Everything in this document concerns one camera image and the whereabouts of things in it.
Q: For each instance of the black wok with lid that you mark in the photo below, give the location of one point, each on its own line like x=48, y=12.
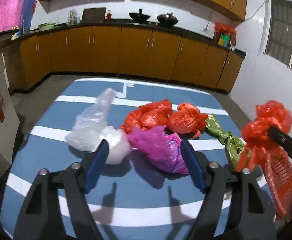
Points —
x=167, y=20

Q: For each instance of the orange plastic bag back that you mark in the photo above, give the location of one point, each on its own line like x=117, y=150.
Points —
x=148, y=116

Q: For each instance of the barred window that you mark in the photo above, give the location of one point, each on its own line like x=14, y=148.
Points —
x=278, y=31

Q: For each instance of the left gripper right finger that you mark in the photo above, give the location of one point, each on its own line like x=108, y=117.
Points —
x=251, y=210

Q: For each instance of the red bottle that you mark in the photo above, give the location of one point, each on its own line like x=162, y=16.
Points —
x=108, y=16

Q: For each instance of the dark cutting board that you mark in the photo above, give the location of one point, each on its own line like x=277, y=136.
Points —
x=93, y=15

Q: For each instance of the red plastic trash basket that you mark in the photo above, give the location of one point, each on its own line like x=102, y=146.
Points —
x=277, y=170

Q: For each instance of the orange plastic bag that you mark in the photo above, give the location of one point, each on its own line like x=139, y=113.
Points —
x=148, y=116
x=187, y=119
x=259, y=146

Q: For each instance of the magenta plastic bag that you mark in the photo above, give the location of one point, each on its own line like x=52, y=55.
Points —
x=162, y=150

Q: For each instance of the green bowl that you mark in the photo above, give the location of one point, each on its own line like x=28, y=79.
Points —
x=46, y=26

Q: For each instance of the wooden lower cabinets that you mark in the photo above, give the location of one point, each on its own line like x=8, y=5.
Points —
x=122, y=51

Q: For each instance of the olive green foil bag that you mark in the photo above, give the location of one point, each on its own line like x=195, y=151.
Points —
x=233, y=144

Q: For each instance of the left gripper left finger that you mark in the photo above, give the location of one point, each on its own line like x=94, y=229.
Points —
x=40, y=216

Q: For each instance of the red bag covered appliance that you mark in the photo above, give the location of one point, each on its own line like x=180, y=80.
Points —
x=225, y=35

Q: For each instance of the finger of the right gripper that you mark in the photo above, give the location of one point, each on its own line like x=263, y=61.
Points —
x=282, y=139

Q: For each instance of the clear plastic bag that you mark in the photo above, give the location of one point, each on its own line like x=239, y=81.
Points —
x=91, y=127

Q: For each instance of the pink blue hanging cloth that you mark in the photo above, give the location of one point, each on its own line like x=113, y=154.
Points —
x=16, y=13

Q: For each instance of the black pot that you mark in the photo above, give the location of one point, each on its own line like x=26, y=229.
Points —
x=139, y=17

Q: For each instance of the orange plastic bag front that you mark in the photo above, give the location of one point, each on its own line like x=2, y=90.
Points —
x=259, y=146

